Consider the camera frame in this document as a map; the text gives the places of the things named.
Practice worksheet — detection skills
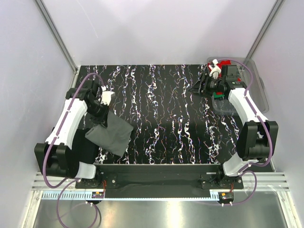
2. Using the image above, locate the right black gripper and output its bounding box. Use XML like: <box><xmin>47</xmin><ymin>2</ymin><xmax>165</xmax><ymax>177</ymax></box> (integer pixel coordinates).
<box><xmin>188</xmin><ymin>72</ymin><xmax>225</xmax><ymax>98</ymax></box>

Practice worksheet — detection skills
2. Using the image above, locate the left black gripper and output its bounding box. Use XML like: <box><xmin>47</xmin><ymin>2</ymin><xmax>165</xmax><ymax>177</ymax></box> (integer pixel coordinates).
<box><xmin>86</xmin><ymin>100</ymin><xmax>111</xmax><ymax>128</ymax></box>

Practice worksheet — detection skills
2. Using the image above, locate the grey t shirt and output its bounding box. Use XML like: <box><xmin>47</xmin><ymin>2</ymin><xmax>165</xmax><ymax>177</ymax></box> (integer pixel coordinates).
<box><xmin>85</xmin><ymin>111</ymin><xmax>133</xmax><ymax>157</ymax></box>

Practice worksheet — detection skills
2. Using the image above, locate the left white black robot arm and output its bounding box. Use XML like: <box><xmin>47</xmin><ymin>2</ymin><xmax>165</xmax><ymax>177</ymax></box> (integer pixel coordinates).
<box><xmin>34</xmin><ymin>76</ymin><xmax>114</xmax><ymax>189</ymax></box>

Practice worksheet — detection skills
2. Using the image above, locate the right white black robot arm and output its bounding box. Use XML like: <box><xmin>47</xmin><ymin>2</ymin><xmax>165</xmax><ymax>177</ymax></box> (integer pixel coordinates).
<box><xmin>190</xmin><ymin>61</ymin><xmax>278</xmax><ymax>188</ymax></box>

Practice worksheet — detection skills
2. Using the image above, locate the green t shirt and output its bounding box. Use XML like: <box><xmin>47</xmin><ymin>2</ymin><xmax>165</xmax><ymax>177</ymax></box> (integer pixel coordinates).
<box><xmin>212</xmin><ymin>92</ymin><xmax>225</xmax><ymax>99</ymax></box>

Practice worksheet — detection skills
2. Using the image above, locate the red t shirt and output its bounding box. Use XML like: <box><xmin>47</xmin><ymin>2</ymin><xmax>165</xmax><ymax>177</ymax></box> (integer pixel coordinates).
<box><xmin>207</xmin><ymin>60</ymin><xmax>241</xmax><ymax>82</ymax></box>

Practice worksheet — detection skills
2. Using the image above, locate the black folded t shirt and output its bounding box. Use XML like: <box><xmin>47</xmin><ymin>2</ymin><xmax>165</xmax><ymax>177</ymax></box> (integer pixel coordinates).
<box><xmin>72</xmin><ymin>128</ymin><xmax>99</xmax><ymax>179</ymax></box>

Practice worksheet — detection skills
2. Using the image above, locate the clear plastic bin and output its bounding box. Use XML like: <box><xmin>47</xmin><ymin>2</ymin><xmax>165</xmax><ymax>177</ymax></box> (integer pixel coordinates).
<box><xmin>207</xmin><ymin>57</ymin><xmax>269</xmax><ymax>115</ymax></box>

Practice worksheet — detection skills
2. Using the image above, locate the black marble pattern mat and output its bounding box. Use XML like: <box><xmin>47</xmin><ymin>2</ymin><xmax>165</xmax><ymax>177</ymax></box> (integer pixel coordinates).
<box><xmin>76</xmin><ymin>65</ymin><xmax>243</xmax><ymax>165</ymax></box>

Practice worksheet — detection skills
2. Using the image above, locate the left small connector board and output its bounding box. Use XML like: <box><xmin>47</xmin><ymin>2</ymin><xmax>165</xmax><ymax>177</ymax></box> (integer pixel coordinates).
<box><xmin>92</xmin><ymin>191</ymin><xmax>105</xmax><ymax>199</ymax></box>

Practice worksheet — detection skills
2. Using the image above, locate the small connector board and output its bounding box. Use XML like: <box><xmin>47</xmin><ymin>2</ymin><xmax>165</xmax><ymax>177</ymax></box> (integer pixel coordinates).
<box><xmin>218</xmin><ymin>192</ymin><xmax>234</xmax><ymax>205</ymax></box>
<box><xmin>92</xmin><ymin>191</ymin><xmax>105</xmax><ymax>199</ymax></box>

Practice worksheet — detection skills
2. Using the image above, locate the right small connector board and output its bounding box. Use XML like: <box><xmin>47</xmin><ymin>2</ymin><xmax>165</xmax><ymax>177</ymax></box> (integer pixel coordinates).
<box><xmin>218</xmin><ymin>192</ymin><xmax>234</xmax><ymax>205</ymax></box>

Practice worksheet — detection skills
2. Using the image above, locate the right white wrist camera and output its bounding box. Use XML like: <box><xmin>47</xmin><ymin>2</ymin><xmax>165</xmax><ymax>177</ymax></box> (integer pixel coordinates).
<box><xmin>208</xmin><ymin>59</ymin><xmax>221</xmax><ymax>79</ymax></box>

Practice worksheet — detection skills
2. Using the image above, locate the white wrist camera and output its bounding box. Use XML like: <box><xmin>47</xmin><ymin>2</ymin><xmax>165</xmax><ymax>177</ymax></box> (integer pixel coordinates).
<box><xmin>100</xmin><ymin>86</ymin><xmax>115</xmax><ymax>105</ymax></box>
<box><xmin>208</xmin><ymin>59</ymin><xmax>221</xmax><ymax>79</ymax></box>

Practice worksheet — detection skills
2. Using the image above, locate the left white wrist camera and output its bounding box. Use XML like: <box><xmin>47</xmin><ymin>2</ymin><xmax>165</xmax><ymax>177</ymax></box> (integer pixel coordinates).
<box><xmin>100</xmin><ymin>86</ymin><xmax>115</xmax><ymax>105</ymax></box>

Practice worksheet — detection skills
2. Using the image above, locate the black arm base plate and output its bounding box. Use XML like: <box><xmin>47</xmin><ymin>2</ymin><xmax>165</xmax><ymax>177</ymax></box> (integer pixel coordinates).
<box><xmin>76</xmin><ymin>164</ymin><xmax>244</xmax><ymax>200</ymax></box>

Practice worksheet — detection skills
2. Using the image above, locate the left aluminium frame post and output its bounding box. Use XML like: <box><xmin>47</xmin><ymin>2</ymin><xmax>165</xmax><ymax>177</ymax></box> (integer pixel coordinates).
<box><xmin>34</xmin><ymin>0</ymin><xmax>78</xmax><ymax>74</ymax></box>

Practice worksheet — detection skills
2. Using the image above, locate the aluminium frame post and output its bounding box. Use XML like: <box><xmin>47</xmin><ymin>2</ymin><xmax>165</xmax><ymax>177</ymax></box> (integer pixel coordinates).
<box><xmin>34</xmin><ymin>0</ymin><xmax>78</xmax><ymax>74</ymax></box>
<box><xmin>246</xmin><ymin>0</ymin><xmax>285</xmax><ymax>59</ymax></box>

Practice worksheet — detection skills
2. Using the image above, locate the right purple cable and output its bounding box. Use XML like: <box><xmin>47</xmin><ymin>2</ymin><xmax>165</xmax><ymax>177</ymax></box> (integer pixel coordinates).
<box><xmin>218</xmin><ymin>58</ymin><xmax>273</xmax><ymax>206</ymax></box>

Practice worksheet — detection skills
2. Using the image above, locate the left white cable duct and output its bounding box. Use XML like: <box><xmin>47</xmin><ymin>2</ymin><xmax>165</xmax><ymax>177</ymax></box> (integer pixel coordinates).
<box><xmin>42</xmin><ymin>191</ymin><xmax>98</xmax><ymax>200</ymax></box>

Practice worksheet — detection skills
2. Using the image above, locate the white cable duct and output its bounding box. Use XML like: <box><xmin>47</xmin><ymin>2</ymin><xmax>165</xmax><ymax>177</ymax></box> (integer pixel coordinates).
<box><xmin>209</xmin><ymin>190</ymin><xmax>221</xmax><ymax>201</ymax></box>
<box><xmin>42</xmin><ymin>191</ymin><xmax>98</xmax><ymax>200</ymax></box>

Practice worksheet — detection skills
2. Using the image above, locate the right aluminium frame post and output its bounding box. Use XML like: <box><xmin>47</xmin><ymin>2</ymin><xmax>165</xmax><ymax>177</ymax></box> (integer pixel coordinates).
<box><xmin>246</xmin><ymin>0</ymin><xmax>285</xmax><ymax>59</ymax></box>

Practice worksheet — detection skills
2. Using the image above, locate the right white cable duct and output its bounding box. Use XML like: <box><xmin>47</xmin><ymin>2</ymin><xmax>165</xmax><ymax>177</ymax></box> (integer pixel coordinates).
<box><xmin>209</xmin><ymin>190</ymin><xmax>221</xmax><ymax>201</ymax></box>

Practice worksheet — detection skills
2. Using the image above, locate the front aluminium rail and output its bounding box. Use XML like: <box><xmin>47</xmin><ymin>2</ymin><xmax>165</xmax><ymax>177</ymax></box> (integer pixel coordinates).
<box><xmin>31</xmin><ymin>172</ymin><xmax>289</xmax><ymax>192</ymax></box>

